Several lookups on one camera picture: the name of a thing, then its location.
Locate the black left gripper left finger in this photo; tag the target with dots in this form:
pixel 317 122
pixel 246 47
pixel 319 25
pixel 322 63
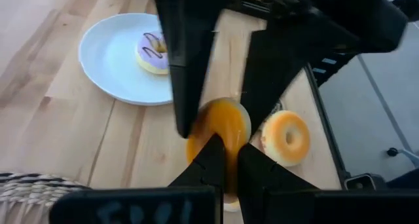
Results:
pixel 206 171

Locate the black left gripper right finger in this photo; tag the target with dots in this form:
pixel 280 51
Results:
pixel 258 171

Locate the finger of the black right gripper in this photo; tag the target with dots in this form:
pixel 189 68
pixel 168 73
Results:
pixel 271 70
pixel 190 53

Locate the pale orange glazed donut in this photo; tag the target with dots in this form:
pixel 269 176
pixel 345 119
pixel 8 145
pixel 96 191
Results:
pixel 278 145

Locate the purple frosted donut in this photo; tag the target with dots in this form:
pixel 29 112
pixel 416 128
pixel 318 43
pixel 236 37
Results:
pixel 149 60

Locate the deep orange glazed donut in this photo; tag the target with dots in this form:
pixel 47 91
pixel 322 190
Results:
pixel 226 122

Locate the black box with white labels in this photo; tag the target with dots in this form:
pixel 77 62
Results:
pixel 338 67

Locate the white round plate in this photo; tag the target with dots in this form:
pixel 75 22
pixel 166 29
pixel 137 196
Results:
pixel 111 60

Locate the metal stand foot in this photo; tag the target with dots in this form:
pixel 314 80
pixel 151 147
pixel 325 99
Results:
pixel 397 152

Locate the woven straw placemat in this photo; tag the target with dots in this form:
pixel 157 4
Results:
pixel 26 188

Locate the black metal table frame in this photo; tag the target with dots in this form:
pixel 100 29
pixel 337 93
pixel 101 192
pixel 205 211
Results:
pixel 327 129

